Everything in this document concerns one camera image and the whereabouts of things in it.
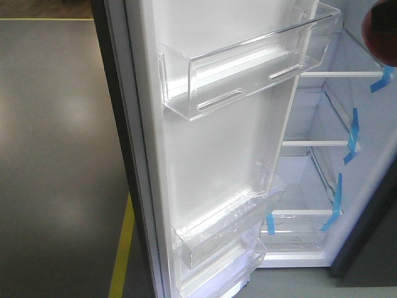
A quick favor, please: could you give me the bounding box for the fridge door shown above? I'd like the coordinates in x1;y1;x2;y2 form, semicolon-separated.
91;0;342;298

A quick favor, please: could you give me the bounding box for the red yellow apple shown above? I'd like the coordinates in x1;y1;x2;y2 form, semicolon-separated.
362;1;396;67

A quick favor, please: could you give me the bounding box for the dark grey fridge body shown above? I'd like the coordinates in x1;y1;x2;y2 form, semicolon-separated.
261;1;396;277

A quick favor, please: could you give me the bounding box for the clear upper door bin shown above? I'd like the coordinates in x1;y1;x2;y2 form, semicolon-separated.
154;1;341;121

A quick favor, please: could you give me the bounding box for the clear door bin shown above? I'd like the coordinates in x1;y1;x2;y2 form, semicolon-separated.
154;1;341;121
174;230;267;297
172;176;286;269

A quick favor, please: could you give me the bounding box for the clear middle door bin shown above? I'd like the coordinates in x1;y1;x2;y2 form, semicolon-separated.
172;176;286;269

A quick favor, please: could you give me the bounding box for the clear lower door bin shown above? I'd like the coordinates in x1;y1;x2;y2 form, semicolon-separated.
174;230;267;297

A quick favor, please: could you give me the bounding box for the clear crisper drawer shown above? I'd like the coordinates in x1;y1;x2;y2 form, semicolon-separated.
260;209;342;253

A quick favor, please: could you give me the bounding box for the yellow floor tape line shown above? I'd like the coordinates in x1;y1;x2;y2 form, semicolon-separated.
108;194;135;298

